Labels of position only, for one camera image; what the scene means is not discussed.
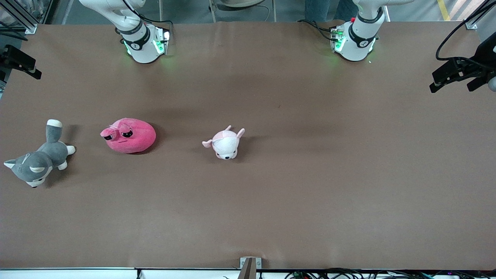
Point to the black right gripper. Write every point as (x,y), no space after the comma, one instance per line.
(8,59)

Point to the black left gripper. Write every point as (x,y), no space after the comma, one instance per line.
(483,63)

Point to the hot pink round plush toy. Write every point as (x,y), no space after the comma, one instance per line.
(135,137)

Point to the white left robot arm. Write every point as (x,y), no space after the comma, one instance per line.
(358,46)

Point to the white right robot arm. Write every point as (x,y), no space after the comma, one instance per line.
(143,52)

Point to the grey white plush husky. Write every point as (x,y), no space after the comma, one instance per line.
(46,157)

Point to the thin metal furniture leg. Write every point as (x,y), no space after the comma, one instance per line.
(161,9)

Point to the person legs in jeans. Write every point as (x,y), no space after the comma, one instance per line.
(321,9)

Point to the light pink plush puppy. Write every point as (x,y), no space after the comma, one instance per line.
(224,145)

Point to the white stool with metal legs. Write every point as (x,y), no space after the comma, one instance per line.
(240,3)

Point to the paper table cover sheet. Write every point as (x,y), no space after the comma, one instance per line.
(271,213)

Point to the aluminium frame profile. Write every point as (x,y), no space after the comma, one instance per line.
(471,24)
(31,28)

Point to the white table edge rail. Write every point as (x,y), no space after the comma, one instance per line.
(77,274)

